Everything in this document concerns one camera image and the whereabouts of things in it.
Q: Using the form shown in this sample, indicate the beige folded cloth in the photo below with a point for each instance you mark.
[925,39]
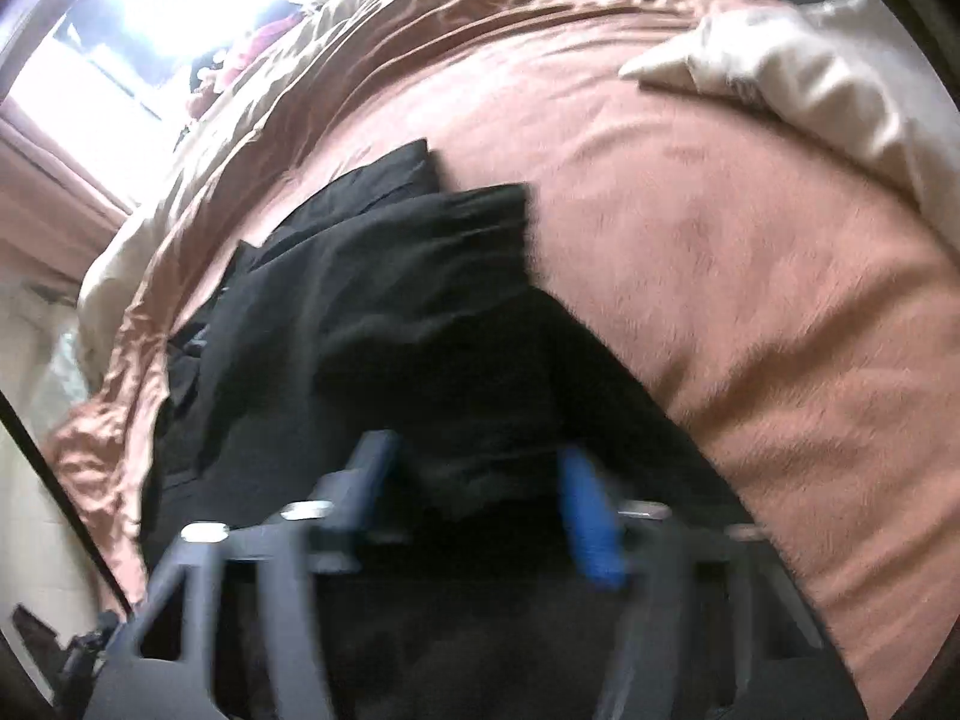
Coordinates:
[810,67]

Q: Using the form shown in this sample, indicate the white padded headboard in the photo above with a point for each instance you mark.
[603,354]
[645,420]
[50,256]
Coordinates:
[37,510]

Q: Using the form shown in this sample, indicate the beige duvet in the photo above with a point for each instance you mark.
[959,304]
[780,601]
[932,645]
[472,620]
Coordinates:
[360,7]

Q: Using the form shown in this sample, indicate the red plush toy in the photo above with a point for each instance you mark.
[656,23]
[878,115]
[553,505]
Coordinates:
[259,41]

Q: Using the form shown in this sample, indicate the brown blanket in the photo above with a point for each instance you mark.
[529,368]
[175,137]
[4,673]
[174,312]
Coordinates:
[712,277]

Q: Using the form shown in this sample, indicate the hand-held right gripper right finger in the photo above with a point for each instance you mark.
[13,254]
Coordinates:
[592,525]

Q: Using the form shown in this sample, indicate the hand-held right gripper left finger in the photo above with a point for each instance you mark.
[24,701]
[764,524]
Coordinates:
[375,465]

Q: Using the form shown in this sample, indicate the pink curtain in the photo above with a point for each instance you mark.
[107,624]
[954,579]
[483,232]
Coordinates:
[45,195]

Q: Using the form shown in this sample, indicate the black garment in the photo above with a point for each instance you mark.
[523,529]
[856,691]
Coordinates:
[390,330]

